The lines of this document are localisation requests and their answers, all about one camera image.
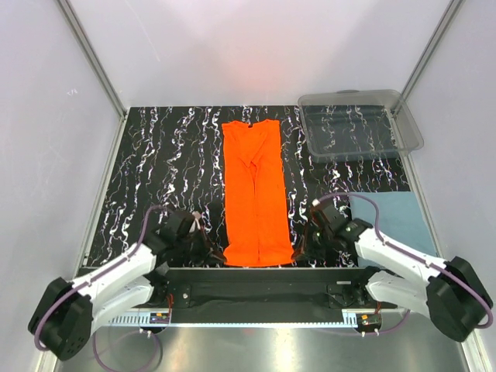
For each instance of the clear plastic bin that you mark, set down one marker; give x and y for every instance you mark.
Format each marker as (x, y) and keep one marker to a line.
(358, 125)

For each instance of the right aluminium corner post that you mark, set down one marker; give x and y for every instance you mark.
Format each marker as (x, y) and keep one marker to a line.
(441, 29)

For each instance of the aluminium corner post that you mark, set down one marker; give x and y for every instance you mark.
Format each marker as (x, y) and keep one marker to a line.
(441, 29)
(76, 27)

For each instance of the left aluminium corner post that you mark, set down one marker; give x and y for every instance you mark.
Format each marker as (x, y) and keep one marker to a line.
(76, 27)

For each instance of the orange t shirt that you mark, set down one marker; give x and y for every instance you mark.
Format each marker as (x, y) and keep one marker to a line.
(255, 195)

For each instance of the aluminium frame rail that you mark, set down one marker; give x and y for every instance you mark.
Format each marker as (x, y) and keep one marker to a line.
(438, 294)

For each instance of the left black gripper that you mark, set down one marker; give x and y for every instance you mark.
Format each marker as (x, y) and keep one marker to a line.
(207, 252)

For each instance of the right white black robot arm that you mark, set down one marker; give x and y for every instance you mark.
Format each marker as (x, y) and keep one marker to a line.
(365, 240)

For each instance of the white toothed cable duct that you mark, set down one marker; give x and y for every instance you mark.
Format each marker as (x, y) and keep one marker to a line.
(341, 319)

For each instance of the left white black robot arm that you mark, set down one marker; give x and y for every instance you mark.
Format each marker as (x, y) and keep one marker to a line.
(70, 312)

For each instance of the folded light blue t shirt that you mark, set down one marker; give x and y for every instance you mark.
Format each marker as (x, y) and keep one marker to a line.
(400, 217)

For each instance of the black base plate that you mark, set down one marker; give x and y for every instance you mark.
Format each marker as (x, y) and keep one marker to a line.
(327, 287)

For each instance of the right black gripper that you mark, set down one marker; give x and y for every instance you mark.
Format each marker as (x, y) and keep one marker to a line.
(305, 245)

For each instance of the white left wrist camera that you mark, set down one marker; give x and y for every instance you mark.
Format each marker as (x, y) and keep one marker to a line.
(197, 224)

